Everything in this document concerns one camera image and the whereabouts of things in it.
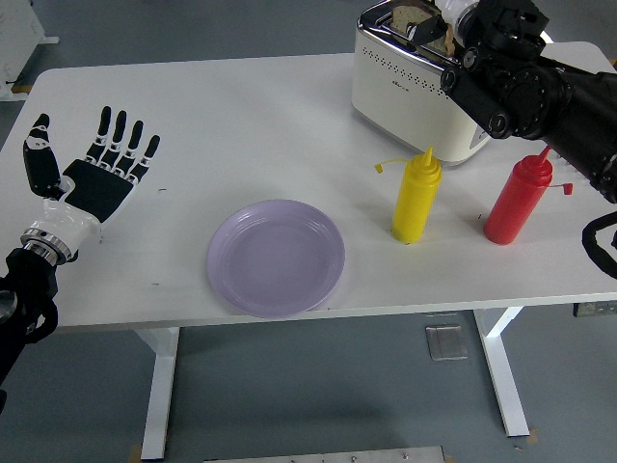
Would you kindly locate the metal floor socket cover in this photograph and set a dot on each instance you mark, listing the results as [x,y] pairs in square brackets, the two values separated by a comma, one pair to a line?
[446,343]

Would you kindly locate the red squeeze bottle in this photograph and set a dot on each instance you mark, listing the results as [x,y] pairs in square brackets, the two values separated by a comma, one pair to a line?
[516,202]

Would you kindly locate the cream and chrome toaster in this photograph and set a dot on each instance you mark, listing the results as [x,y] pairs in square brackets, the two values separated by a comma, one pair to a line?
[405,106]

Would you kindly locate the white table leg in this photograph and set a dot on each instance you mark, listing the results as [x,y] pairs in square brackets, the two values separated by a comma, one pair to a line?
[503,371]
[161,386]

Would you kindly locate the yellow squeeze bottle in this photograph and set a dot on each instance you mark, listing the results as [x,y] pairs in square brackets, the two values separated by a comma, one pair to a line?
[414,202]

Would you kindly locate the brown bread slice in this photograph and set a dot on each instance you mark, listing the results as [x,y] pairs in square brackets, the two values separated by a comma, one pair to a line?
[405,17]

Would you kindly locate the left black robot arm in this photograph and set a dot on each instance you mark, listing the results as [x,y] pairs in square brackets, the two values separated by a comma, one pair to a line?
[24,308]

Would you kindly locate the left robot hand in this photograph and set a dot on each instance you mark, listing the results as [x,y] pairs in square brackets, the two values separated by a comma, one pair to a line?
[96,190]

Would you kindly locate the white cabinet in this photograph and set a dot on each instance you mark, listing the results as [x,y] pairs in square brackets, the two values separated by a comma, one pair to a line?
[19,29]

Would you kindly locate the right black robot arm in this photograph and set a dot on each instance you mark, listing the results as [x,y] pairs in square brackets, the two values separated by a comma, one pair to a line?
[530,87]

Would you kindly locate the grey table control panel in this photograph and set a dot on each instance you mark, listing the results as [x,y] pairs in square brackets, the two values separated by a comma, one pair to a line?
[595,309]

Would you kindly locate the purple plate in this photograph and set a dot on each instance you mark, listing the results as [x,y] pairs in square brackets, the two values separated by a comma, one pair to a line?
[276,258]

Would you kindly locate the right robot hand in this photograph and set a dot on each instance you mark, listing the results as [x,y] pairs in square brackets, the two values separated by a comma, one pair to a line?
[448,9]

